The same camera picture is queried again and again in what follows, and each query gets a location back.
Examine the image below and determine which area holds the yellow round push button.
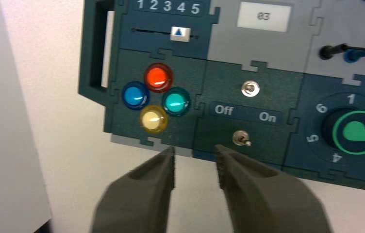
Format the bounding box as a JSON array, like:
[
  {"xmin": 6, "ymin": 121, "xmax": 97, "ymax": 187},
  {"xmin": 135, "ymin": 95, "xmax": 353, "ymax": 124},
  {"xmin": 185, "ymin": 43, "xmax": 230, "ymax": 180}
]
[{"xmin": 139, "ymin": 105, "xmax": 169, "ymax": 134}]

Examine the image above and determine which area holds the blue grey control box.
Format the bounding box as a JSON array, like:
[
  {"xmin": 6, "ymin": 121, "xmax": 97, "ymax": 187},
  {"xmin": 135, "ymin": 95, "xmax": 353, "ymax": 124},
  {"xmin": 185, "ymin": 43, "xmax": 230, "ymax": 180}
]
[{"xmin": 78, "ymin": 0, "xmax": 365, "ymax": 193}]

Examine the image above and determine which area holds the white slider knob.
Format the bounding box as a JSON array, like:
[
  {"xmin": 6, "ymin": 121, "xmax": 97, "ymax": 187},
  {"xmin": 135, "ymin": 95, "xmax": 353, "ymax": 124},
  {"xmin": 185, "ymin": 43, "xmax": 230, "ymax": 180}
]
[{"xmin": 170, "ymin": 26, "xmax": 192, "ymax": 43}]

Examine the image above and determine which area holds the black banana plug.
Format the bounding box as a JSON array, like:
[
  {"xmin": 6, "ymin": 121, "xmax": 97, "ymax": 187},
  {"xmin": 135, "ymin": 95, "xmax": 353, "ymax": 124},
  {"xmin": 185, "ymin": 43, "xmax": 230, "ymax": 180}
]
[{"xmin": 318, "ymin": 43, "xmax": 348, "ymax": 61}]

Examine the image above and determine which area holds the red round push button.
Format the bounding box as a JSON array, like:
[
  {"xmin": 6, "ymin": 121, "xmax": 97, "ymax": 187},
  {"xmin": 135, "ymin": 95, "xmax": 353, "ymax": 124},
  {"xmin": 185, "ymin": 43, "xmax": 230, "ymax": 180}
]
[{"xmin": 144, "ymin": 63, "xmax": 174, "ymax": 94}]

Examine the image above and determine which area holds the white display label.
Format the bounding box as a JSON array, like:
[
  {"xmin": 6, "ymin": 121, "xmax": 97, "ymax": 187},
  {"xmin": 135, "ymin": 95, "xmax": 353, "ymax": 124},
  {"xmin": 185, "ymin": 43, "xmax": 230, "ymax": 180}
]
[{"xmin": 236, "ymin": 1, "xmax": 293, "ymax": 33}]

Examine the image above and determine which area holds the green round push button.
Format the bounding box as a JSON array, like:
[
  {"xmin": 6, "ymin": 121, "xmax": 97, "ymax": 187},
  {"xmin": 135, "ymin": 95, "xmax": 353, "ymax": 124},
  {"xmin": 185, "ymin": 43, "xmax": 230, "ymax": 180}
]
[{"xmin": 161, "ymin": 86, "xmax": 192, "ymax": 117}]

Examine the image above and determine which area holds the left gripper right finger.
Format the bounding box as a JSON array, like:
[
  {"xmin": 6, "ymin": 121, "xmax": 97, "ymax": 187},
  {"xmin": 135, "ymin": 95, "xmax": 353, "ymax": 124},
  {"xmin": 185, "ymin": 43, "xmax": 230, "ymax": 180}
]
[{"xmin": 214, "ymin": 144, "xmax": 333, "ymax": 233}]

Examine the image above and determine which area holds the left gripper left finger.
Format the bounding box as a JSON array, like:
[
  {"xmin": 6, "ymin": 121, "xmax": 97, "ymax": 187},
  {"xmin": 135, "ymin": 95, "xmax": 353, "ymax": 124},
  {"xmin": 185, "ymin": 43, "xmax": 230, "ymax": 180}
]
[{"xmin": 91, "ymin": 146, "xmax": 176, "ymax": 233}]

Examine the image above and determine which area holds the black green rotary knob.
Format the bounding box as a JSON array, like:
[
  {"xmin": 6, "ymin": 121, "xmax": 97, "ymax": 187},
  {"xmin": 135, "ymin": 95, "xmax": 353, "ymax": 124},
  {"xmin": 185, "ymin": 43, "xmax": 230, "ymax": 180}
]
[{"xmin": 322, "ymin": 107, "xmax": 365, "ymax": 158}]

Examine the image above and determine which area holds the metal toggle switch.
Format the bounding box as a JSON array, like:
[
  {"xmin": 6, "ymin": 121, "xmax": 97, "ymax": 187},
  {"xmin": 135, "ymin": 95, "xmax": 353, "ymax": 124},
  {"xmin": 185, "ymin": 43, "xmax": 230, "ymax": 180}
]
[
  {"xmin": 232, "ymin": 130, "xmax": 252, "ymax": 147},
  {"xmin": 241, "ymin": 80, "xmax": 261, "ymax": 98}
]

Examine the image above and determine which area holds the blue round push button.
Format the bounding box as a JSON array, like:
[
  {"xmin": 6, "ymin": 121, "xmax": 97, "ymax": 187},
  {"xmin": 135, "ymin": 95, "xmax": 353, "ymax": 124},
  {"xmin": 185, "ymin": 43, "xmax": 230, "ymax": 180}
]
[{"xmin": 121, "ymin": 81, "xmax": 151, "ymax": 111}]

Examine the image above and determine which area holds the blue banana plug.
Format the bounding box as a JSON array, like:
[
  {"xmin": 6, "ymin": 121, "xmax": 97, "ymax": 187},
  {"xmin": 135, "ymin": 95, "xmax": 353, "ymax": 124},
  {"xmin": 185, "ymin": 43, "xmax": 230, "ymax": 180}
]
[{"xmin": 344, "ymin": 49, "xmax": 365, "ymax": 63}]

